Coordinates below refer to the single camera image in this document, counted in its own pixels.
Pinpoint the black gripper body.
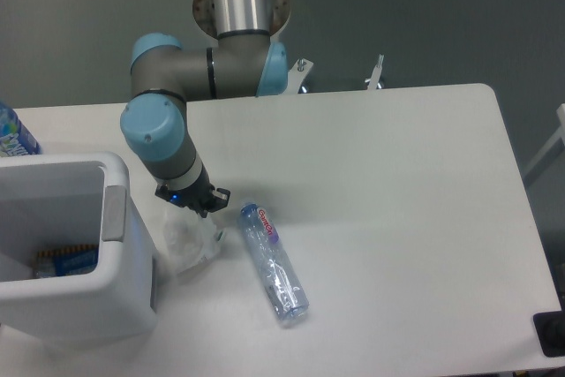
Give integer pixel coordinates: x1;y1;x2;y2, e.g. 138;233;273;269
162;171;215;214

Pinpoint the white tissue wrapper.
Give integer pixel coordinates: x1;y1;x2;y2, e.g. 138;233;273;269
159;207;226;285

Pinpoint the clear plastic bottle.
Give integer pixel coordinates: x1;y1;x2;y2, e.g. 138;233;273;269
237;202;310;326

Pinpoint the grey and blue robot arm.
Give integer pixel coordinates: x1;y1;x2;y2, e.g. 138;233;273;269
120;0;288;217

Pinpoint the white plastic trash can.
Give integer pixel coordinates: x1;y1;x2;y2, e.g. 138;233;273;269
1;152;158;341

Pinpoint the blue snack packet in bin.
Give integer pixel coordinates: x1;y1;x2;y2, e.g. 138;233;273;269
34;245;99;278

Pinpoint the blue labelled water bottle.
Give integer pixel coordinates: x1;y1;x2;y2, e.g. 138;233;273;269
1;102;42;157

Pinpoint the black clamp at table edge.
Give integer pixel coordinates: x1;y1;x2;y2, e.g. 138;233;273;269
533;311;564;358

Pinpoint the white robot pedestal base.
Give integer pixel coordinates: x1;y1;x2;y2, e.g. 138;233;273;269
191;0;315;98

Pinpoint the white levelling foot bracket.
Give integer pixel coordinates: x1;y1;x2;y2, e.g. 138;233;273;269
365;54;385;90

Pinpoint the white frame at right edge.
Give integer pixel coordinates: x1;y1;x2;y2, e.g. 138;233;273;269
523;103;564;188

